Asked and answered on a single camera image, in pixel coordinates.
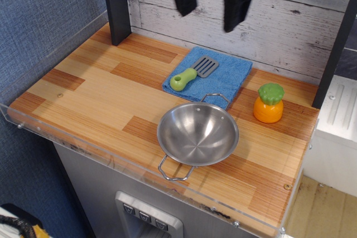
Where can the orange toy carrot green top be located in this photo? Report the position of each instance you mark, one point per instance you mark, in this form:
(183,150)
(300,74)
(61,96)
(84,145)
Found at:
(268,107)

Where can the white toy appliance top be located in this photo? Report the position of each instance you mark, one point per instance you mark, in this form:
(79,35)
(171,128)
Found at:
(338,112)

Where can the clear acrylic table guard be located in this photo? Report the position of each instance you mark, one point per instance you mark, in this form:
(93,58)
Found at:
(105,102)

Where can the silver toy fridge cabinet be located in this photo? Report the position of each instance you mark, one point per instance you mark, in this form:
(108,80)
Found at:
(96,185)

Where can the silver water dispenser panel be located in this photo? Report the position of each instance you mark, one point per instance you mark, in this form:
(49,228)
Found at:
(140,219)

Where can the yellow object bottom corner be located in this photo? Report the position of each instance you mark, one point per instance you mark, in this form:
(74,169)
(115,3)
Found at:
(39,232)

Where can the grey spatula green handle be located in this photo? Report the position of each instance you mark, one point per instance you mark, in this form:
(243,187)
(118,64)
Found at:
(203,67)

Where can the dark left frame post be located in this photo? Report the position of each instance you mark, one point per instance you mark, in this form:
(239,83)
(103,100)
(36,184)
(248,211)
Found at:
(119,20)

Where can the dark frame post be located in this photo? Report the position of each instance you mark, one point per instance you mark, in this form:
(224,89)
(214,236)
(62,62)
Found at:
(119,20)
(336,52)

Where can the steel bowl with wire handles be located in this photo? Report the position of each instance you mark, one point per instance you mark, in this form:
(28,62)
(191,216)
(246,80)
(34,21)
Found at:
(198,133)

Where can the dark right frame post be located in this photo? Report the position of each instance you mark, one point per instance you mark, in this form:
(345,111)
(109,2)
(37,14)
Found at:
(336,52)

